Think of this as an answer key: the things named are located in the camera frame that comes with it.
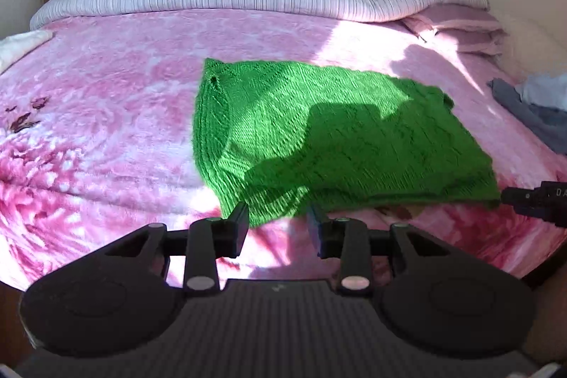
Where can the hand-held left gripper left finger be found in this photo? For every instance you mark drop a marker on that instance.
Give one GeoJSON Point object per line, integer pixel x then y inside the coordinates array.
{"type": "Point", "coordinates": [242, 223]}

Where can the light blue garment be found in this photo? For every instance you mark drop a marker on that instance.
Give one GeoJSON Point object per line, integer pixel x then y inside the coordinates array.
{"type": "Point", "coordinates": [547, 92]}

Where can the pink pillow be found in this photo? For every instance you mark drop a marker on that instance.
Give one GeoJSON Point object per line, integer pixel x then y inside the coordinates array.
{"type": "Point", "coordinates": [460, 18]}

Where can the pink floral fleece blanket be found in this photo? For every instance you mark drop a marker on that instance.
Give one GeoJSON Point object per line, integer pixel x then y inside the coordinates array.
{"type": "Point", "coordinates": [110, 116]}

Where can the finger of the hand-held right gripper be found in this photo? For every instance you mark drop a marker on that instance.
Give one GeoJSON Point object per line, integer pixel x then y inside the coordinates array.
{"type": "Point", "coordinates": [520, 197]}

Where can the white folded cloth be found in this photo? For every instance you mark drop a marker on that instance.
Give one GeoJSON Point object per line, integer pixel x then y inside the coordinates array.
{"type": "Point", "coordinates": [20, 46]}

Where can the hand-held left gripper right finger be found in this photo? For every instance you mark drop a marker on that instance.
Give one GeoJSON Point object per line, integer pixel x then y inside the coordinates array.
{"type": "Point", "coordinates": [315, 227]}

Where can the green knitted sweater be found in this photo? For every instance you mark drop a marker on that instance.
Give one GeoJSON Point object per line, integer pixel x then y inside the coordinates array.
{"type": "Point", "coordinates": [319, 139]}

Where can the grey-blue garment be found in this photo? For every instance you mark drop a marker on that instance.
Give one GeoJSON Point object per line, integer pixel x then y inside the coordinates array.
{"type": "Point", "coordinates": [536, 121]}

